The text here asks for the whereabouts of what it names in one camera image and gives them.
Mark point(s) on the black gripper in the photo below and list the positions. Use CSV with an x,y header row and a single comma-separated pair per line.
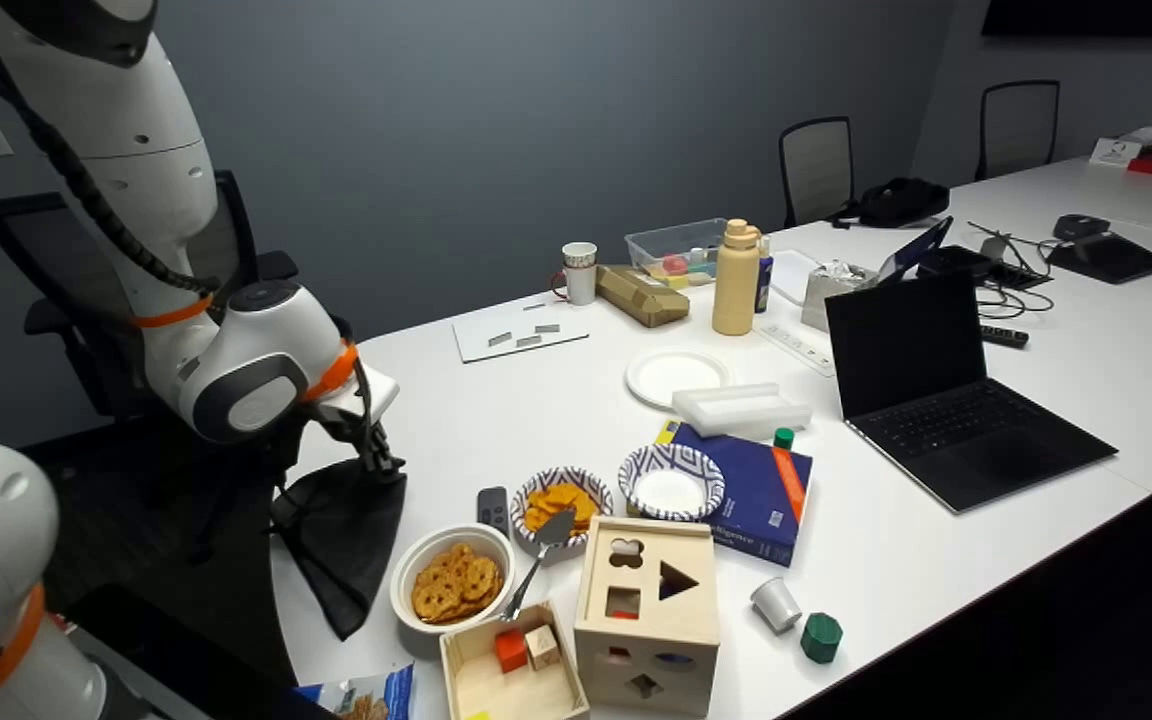
x,y
365,438

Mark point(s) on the dark grey towel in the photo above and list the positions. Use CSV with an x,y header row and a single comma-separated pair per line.
x,y
340,529

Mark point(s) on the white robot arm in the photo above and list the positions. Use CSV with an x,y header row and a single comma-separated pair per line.
x,y
258,364

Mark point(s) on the grey remote control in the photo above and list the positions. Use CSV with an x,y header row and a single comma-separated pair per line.
x,y
493,509

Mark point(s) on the white bowl of pretzels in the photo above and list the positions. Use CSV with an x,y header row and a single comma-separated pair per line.
x,y
448,577

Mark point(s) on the patterned bowl with orange chips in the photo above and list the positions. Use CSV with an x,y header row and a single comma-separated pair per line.
x,y
549,494

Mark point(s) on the silver cake server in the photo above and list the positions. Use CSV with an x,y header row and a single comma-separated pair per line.
x,y
549,541

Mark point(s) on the red block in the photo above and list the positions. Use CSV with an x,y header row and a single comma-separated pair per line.
x,y
510,649

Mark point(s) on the natural wooden block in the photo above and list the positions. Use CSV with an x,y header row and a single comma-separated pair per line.
x,y
542,645

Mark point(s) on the white jar red label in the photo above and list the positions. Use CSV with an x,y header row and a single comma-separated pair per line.
x,y
579,271

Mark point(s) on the wooden tray lid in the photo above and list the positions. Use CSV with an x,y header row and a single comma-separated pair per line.
x,y
483,689

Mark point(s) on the white plate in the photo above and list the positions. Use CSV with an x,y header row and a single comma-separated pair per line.
x,y
654,379

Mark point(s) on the empty blue patterned paper bowl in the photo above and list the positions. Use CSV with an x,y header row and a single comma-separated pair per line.
x,y
668,481

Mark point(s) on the wooden shape sorter box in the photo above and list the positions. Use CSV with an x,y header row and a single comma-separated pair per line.
x,y
646,618

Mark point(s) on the clear plastic container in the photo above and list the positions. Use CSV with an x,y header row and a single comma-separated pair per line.
x,y
678,252

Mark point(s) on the blue book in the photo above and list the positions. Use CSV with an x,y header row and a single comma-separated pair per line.
x,y
766,488

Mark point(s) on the tan mustard bottle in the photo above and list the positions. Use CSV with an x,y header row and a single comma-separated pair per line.
x,y
737,271

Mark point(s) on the green cylinder block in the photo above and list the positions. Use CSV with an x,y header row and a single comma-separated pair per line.
x,y
821,639

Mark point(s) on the far office chair left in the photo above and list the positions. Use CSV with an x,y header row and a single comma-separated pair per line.
x,y
816,168

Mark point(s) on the office chair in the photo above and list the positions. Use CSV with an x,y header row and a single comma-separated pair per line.
x,y
816,168
1018,126

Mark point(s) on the black laptop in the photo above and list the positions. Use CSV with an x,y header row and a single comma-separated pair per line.
x,y
909,370

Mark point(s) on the black bag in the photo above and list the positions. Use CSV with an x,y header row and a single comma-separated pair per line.
x,y
903,202

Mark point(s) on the far office chair right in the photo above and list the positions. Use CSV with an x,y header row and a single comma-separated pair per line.
x,y
1018,126

